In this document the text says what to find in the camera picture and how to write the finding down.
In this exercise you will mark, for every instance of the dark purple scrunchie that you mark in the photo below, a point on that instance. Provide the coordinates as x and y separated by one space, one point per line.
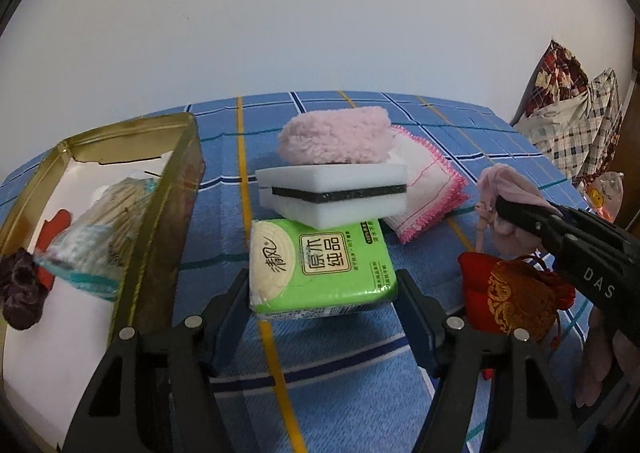
22 293

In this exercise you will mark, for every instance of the gold metal tin box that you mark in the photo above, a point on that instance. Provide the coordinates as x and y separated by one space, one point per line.
150 213

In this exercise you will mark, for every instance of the red floral cloth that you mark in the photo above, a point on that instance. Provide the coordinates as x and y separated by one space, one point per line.
557 73

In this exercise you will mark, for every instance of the red brocade pouch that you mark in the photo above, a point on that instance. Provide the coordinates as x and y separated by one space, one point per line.
510 298

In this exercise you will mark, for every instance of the white sponge with black layer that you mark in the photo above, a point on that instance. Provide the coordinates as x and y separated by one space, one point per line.
330 178

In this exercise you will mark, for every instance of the cotton swab pack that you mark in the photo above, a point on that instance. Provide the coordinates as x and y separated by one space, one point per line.
110 233

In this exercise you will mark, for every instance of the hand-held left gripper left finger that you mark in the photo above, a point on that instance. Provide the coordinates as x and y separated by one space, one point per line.
232 318

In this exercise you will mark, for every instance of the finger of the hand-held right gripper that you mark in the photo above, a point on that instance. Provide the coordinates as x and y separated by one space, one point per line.
585 220
530 223

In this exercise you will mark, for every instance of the pink fluffy towel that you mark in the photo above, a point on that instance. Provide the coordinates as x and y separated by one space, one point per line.
335 135

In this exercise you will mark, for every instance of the white cloth with pink edging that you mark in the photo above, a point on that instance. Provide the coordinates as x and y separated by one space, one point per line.
430 183

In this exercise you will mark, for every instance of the blue plaid tablecloth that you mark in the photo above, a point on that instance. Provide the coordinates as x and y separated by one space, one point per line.
350 383

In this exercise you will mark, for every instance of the plaid cloth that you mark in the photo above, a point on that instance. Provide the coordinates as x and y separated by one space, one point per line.
580 133

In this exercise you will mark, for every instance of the green tissue pack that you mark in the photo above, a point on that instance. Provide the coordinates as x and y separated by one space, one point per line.
320 263

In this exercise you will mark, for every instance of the person's right hand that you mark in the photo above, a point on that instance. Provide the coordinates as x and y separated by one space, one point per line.
597 363

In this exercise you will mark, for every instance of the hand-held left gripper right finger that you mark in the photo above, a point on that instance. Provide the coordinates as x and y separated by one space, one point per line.
417 318

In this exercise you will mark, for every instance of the plastic bag with cartoon print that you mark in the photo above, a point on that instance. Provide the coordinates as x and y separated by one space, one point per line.
602 193

